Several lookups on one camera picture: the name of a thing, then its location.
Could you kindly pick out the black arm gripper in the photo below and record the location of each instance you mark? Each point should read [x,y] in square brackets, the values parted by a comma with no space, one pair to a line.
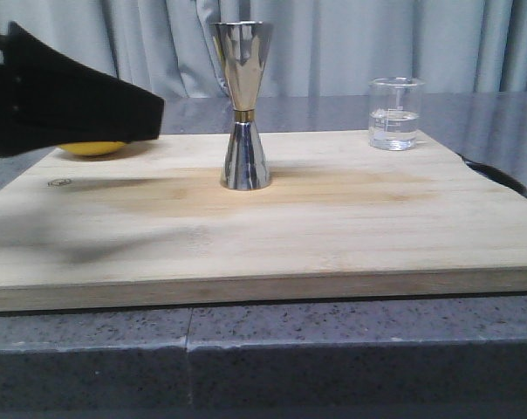
[48,99]

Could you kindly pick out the silver steel jigger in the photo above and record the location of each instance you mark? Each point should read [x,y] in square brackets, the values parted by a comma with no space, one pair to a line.
[242,49]

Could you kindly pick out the clear glass beaker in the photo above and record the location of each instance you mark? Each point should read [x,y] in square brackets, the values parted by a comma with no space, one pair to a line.
[394,112]

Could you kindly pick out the yellow lemon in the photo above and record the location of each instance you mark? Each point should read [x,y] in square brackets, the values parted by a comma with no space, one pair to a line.
[92,149]

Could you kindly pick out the wooden cutting board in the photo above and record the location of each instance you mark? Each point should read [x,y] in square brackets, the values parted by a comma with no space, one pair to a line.
[154,226]

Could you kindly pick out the black cutting board handle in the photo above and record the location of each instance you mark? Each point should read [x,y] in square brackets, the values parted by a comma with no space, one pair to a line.
[495,175]

